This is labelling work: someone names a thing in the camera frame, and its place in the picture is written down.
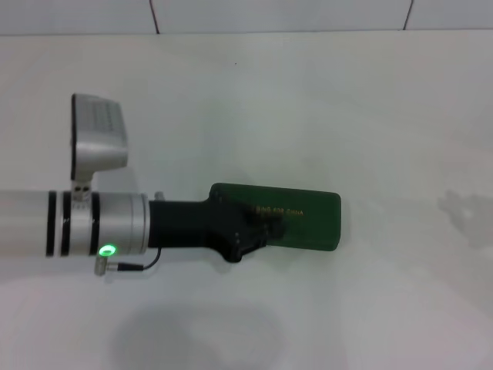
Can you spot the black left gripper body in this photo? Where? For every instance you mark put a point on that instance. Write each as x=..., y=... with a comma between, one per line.
x=181, y=223

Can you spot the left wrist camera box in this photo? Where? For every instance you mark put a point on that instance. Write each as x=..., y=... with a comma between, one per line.
x=100, y=146

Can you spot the green glasses case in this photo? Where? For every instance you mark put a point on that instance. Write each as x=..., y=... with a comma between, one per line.
x=308, y=227

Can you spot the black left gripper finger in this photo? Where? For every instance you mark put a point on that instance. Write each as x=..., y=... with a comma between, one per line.
x=265, y=217
x=265, y=233

